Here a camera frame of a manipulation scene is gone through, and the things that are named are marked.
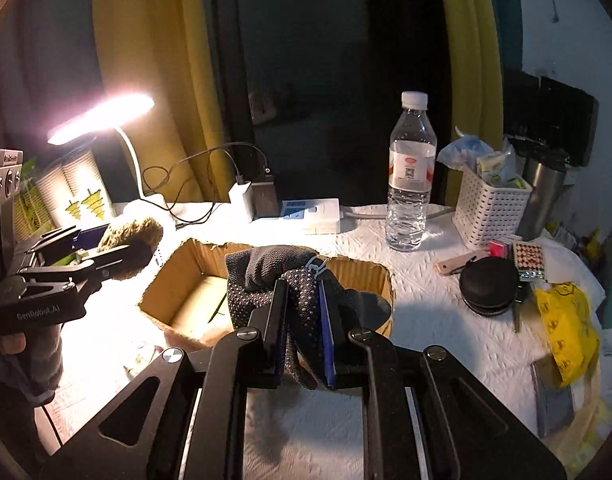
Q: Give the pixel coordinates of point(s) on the cardboard box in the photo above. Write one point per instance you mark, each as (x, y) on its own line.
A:
(186, 305)

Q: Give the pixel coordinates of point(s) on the white desk lamp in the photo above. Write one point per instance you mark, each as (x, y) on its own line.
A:
(101, 112)

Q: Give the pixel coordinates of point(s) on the red white patterned box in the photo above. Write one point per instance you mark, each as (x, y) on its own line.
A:
(529, 260)

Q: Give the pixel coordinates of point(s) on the black box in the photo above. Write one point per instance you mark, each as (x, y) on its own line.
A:
(560, 115)

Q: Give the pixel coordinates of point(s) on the grey dotted knit gloves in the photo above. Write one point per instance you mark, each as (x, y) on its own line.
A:
(266, 270)

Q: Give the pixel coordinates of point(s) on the dark power adapter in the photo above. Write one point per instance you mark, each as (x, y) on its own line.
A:
(265, 195)

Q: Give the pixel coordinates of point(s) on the steel thermos flask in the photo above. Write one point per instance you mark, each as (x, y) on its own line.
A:
(540, 200)

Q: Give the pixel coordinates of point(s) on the rose gold nail clipper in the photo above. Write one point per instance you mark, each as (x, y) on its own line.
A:
(455, 265)

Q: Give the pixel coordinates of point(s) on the person's left hand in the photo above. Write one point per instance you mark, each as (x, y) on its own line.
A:
(12, 344)

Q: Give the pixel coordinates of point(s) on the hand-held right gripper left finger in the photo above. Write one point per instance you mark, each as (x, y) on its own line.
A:
(281, 332)

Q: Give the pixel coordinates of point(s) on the yellow curtain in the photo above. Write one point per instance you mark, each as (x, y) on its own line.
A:
(151, 60)
(470, 50)

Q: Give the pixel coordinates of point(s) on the stack of printed paper cups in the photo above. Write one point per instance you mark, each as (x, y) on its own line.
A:
(78, 185)

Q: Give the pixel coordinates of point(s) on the white power strip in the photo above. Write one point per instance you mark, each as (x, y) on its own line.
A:
(313, 215)

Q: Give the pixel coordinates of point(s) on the brown fuzzy sock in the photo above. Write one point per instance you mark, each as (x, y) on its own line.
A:
(133, 232)

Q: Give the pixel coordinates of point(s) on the clear plastic water bottle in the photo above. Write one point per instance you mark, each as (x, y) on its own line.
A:
(410, 185)

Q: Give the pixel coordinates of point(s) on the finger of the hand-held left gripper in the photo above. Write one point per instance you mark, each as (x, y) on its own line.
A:
(71, 240)
(121, 260)

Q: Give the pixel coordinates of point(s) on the white wall charger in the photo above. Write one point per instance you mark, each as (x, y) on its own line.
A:
(242, 200)

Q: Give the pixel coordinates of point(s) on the yellow plastic bag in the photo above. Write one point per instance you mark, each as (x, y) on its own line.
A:
(568, 330)

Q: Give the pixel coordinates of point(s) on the black round zip case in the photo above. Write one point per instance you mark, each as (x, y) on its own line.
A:
(488, 287)

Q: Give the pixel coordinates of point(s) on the pink small box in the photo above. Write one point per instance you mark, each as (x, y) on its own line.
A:
(497, 250)

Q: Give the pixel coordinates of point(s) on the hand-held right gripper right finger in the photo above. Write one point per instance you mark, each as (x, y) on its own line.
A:
(329, 337)

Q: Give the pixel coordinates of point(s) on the grey notebook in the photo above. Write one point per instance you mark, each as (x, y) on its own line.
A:
(553, 400)

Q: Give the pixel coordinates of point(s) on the yellow packets in basket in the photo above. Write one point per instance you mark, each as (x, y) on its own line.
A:
(500, 172)

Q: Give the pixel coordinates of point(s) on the white woven plastic basket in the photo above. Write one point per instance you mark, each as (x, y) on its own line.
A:
(490, 210)

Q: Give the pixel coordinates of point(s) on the blue white plastic bag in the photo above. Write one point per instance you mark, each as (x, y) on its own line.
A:
(463, 150)

